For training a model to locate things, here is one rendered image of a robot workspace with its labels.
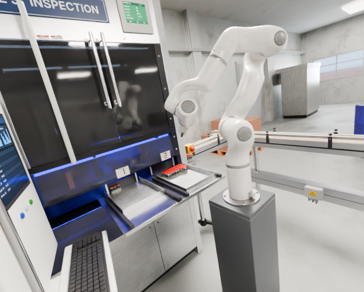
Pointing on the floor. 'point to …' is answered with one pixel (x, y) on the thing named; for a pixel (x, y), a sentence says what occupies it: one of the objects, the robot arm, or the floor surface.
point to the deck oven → (299, 90)
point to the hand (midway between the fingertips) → (185, 130)
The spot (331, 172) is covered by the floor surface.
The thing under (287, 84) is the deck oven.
